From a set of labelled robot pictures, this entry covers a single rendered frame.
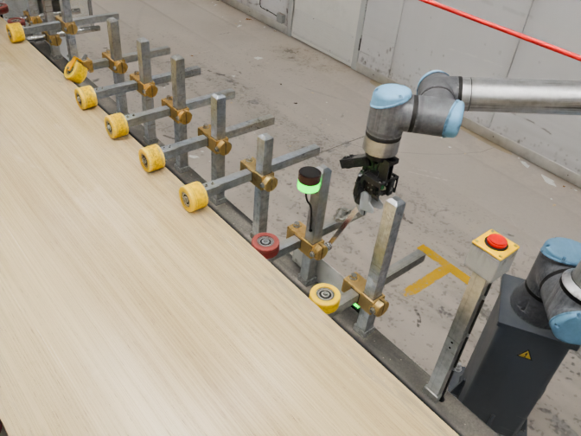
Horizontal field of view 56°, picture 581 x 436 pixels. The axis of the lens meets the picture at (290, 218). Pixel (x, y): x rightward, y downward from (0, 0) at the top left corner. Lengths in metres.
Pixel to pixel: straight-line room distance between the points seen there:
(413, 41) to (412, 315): 2.50
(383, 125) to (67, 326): 0.87
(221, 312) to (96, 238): 0.44
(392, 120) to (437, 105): 0.11
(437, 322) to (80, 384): 1.83
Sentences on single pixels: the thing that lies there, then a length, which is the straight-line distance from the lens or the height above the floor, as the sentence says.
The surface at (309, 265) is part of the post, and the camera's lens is 1.67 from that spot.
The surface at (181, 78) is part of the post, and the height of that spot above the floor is 1.09.
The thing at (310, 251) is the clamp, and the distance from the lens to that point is 1.62.
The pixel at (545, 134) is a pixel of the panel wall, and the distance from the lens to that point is 4.11.
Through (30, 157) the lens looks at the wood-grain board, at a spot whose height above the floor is 0.90.
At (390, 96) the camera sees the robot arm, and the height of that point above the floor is 1.38.
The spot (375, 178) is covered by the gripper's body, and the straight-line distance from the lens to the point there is 1.43.
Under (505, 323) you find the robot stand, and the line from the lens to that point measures 1.96.
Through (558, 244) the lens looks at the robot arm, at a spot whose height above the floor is 0.87.
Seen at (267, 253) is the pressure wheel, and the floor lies 0.90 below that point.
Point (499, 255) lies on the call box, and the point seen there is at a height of 1.22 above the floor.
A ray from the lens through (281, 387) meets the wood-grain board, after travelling 1.24.
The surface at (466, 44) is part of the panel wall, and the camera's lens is 4.30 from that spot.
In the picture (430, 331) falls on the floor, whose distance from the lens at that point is 2.67.
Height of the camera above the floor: 1.92
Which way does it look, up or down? 38 degrees down
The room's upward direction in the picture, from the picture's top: 6 degrees clockwise
